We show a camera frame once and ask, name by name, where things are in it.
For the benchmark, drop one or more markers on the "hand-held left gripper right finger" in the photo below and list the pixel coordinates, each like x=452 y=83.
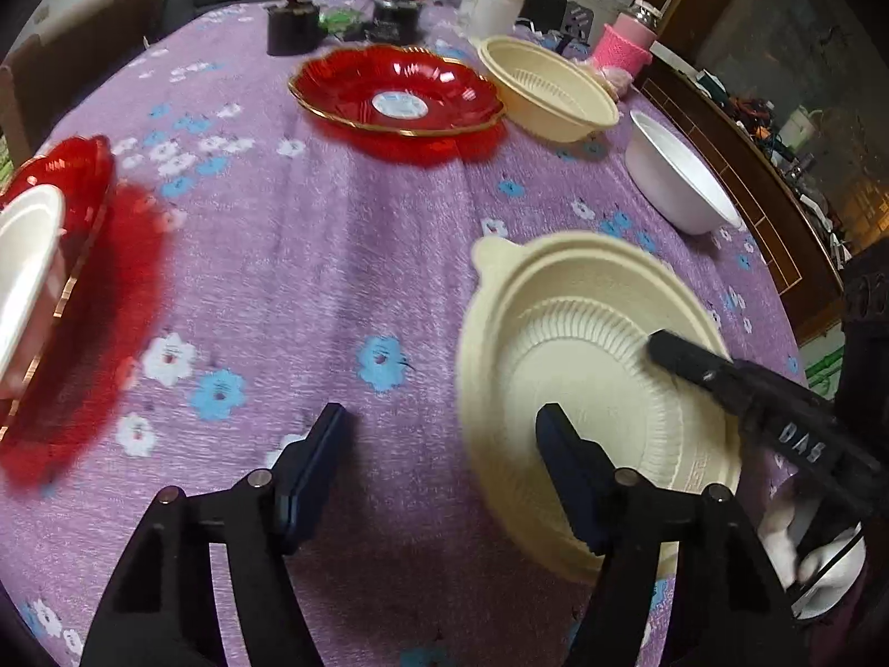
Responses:
x=566 y=458

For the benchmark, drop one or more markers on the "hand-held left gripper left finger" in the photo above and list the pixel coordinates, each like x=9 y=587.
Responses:
x=316 y=472

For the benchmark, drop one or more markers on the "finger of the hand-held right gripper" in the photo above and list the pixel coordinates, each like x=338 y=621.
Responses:
x=687 y=360

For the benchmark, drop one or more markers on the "cream plastic bowl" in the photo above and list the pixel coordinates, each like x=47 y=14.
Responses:
x=555 y=333
x=549 y=97

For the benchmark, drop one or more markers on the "white bowl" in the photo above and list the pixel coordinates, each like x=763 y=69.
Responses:
x=21 y=257
x=667 y=174

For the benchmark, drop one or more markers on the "red gold-rimmed plate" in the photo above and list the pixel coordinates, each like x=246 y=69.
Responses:
x=347 y=90
x=76 y=174

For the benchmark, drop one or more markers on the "person's right hand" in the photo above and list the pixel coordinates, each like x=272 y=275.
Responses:
x=778 y=542

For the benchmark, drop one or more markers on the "low wooden sideboard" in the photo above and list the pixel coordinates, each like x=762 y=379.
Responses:
x=750 y=180

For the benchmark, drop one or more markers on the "purple floral tablecloth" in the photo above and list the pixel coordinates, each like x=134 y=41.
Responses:
x=312 y=257

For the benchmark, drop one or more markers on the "bottle with pink sleeve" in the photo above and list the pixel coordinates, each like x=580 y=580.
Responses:
x=625 y=42

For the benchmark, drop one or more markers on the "white plastic jar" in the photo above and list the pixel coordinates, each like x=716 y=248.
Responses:
x=493 y=10

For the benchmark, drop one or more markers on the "black cylindrical container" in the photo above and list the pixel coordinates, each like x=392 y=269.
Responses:
x=292 y=31

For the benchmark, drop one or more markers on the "green packet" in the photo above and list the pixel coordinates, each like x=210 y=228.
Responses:
x=342 y=22

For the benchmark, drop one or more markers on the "brown armchair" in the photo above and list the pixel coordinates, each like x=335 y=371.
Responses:
x=76 y=35

